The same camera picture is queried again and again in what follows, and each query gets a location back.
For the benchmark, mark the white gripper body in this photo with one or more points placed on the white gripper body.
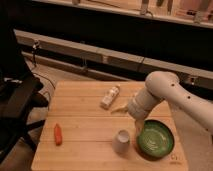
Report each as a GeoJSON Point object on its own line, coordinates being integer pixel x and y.
{"type": "Point", "coordinates": [139, 124]}

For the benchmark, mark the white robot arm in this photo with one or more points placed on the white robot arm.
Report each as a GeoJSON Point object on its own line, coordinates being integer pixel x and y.
{"type": "Point", "coordinates": [161, 85]}

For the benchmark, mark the white ceramic cup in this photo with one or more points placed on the white ceramic cup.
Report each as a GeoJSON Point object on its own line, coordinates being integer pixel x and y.
{"type": "Point", "coordinates": [121, 142]}

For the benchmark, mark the green bowl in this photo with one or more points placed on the green bowl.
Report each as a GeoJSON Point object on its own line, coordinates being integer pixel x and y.
{"type": "Point", "coordinates": [156, 139]}

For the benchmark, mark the orange carrot toy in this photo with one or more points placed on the orange carrot toy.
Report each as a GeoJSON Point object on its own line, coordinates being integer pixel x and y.
{"type": "Point", "coordinates": [58, 134]}

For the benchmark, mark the black chair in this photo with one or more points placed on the black chair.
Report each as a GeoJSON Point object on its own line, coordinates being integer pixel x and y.
{"type": "Point", "coordinates": [19, 94]}

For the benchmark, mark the grey metal rail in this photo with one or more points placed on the grey metal rail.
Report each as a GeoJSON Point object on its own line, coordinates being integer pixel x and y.
{"type": "Point", "coordinates": [188, 75]}

